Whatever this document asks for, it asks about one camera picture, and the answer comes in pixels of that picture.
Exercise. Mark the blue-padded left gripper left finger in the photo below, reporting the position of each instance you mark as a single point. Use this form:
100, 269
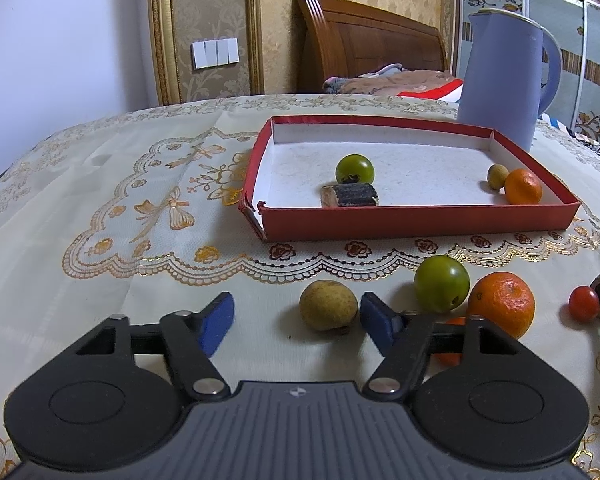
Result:
190, 340

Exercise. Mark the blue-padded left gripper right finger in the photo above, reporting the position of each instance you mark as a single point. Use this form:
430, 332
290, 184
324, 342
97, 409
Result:
403, 340

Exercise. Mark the green tomato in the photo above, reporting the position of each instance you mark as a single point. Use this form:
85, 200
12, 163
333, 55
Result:
441, 284
355, 168

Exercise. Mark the tan longan fruit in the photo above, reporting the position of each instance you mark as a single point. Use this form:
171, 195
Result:
327, 306

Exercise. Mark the large orange tangerine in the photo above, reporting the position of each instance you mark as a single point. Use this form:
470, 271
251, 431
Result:
504, 299

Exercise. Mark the small orange tangerine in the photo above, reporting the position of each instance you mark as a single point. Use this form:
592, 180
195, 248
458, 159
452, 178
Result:
522, 187

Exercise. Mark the dark sugarcane piece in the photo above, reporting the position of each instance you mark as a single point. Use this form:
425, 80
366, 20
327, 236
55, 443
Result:
342, 195

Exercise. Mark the small green longan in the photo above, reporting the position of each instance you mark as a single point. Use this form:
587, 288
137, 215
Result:
496, 177

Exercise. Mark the green tomato front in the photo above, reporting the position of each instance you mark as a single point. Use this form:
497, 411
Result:
355, 168

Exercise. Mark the cream gold patterned tablecloth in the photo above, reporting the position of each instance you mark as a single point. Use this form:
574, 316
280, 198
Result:
138, 215

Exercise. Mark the red cardboard box tray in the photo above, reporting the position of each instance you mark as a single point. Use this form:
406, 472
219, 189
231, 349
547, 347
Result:
430, 177

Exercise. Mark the lavender blue pitcher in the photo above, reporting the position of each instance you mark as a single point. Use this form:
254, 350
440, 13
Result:
512, 76

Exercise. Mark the folded blanket on bed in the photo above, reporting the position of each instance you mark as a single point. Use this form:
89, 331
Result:
395, 80

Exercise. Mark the wooden bed headboard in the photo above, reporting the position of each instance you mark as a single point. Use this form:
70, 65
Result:
342, 38

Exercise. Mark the white wall switch panel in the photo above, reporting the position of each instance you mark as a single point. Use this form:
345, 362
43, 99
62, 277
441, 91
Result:
215, 52

